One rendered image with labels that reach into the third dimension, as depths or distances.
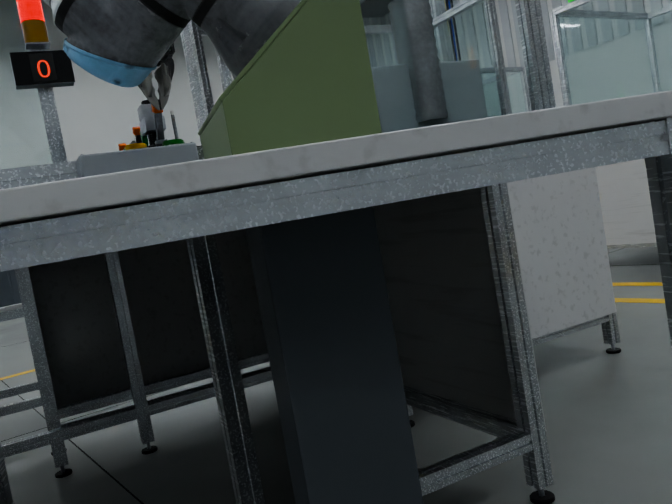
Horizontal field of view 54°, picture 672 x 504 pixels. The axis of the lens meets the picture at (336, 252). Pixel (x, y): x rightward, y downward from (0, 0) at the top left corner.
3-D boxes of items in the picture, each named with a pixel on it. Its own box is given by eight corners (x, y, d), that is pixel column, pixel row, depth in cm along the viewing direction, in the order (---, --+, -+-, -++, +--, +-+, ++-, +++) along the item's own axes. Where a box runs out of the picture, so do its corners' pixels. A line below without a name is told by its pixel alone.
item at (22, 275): (517, 335, 332) (491, 168, 327) (55, 480, 237) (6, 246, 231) (471, 329, 366) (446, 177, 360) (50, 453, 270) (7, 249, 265)
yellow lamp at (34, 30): (50, 41, 143) (45, 18, 143) (25, 42, 141) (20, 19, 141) (49, 48, 148) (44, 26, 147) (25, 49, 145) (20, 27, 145)
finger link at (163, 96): (165, 105, 130) (156, 58, 129) (159, 111, 135) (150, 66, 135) (180, 103, 131) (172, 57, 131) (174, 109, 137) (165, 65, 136)
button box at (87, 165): (202, 173, 123) (196, 140, 122) (85, 189, 114) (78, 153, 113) (193, 178, 129) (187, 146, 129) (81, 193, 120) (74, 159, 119)
